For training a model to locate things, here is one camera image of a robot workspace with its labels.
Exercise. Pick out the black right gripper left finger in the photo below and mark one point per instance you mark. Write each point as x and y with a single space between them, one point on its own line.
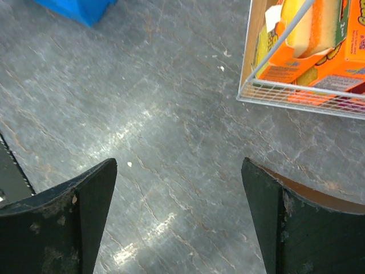
60 229

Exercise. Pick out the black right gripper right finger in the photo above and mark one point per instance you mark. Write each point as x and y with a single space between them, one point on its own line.
302 230

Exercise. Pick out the orange sponge box middle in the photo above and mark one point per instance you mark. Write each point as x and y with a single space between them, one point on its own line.
343 67

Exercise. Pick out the orange sponge box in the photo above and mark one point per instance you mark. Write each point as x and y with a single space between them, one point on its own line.
343 67
320 30

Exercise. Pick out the orange sponge box front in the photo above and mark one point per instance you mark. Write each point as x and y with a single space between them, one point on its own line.
320 30

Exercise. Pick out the blue plastic divided bin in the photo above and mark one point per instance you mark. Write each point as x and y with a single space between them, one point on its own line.
87 12

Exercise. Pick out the white wire shelf rack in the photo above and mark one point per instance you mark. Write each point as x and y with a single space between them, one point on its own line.
348 104

